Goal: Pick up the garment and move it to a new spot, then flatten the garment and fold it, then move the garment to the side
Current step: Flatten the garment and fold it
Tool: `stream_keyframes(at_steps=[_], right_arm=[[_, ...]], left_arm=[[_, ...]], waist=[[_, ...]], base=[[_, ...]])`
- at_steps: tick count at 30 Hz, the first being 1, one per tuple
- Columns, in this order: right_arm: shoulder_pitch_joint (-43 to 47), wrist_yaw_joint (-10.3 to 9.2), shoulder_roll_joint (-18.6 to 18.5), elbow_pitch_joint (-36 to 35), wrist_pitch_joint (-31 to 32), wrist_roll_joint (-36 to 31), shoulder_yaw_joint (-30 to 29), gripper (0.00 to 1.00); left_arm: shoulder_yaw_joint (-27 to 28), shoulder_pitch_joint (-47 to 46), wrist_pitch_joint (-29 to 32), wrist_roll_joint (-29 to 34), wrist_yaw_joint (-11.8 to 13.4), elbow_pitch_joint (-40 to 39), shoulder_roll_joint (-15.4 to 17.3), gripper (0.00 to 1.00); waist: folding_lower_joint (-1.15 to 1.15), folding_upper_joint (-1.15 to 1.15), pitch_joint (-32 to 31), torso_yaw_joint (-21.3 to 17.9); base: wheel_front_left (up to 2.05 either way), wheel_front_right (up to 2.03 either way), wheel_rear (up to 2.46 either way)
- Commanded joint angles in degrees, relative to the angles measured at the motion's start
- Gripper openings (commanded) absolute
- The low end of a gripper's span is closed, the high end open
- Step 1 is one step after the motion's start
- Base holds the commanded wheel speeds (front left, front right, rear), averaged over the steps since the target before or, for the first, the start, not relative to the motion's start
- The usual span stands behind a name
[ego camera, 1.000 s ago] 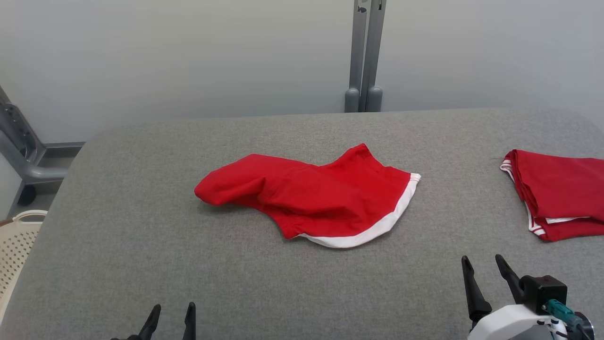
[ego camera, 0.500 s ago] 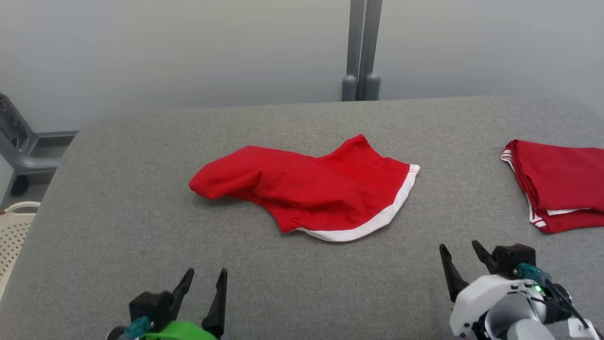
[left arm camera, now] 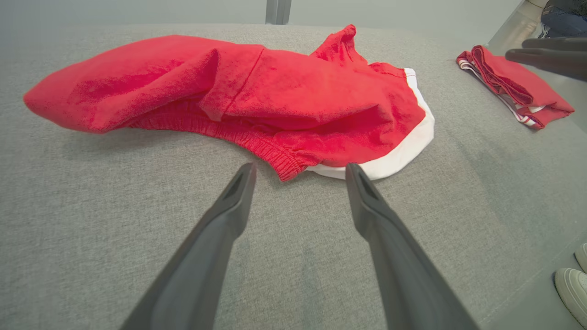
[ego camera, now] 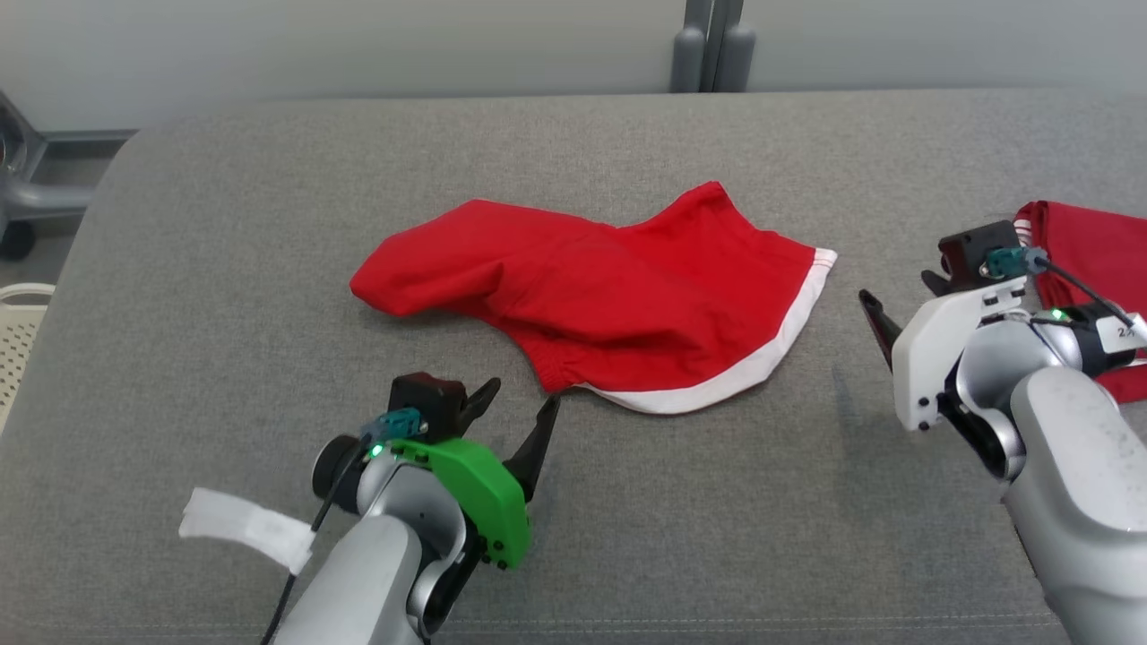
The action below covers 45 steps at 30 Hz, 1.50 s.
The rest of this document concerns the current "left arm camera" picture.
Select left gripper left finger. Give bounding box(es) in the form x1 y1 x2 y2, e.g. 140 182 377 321
120 162 257 330

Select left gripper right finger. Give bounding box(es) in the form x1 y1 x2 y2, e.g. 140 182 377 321
345 163 480 330

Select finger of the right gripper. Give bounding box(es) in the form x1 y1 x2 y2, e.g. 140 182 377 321
504 48 587 83
522 38 587 52

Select red shirt with white stripes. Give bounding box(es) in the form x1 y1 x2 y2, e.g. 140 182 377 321
456 44 576 131

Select red shorts with white trim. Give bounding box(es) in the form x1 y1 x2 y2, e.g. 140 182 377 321
23 24 435 182

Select dark blue denim trousers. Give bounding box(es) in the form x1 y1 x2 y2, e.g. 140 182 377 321
540 0 587 38

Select white shoe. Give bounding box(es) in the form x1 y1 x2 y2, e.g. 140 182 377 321
574 243 587 273
554 268 587 327

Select grey metal double post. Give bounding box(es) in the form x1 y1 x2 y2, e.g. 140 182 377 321
265 0 293 25

